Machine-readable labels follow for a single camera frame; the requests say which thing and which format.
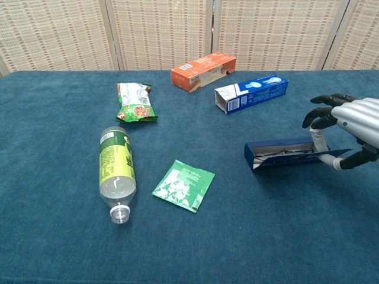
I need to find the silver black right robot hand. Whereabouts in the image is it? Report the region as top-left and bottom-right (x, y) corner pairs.
(301, 93), (379, 171)

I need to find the blue cardboard box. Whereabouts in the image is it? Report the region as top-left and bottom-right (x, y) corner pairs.
(243, 137), (355, 171)

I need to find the blue light bulb box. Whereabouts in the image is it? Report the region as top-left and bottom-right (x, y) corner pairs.
(214, 74), (290, 115)

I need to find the orange cardboard box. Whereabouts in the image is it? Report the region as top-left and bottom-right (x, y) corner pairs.
(170, 51), (237, 93)

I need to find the woven bamboo screen panel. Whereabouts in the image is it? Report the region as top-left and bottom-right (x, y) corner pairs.
(213, 0), (352, 72)
(105, 0), (219, 72)
(0, 0), (122, 73)
(322, 0), (379, 72)
(0, 56), (11, 78)

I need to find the green square sachet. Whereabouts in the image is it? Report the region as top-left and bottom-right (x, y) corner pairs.
(151, 159), (216, 214)

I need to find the green snack bag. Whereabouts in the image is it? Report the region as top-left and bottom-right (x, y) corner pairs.
(115, 82), (159, 124)

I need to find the plastic bottle yellow-green label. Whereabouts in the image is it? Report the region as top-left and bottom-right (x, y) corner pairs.
(99, 126), (137, 225)

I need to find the blue felt table cover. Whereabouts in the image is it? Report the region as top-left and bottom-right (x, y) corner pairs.
(0, 69), (379, 284)

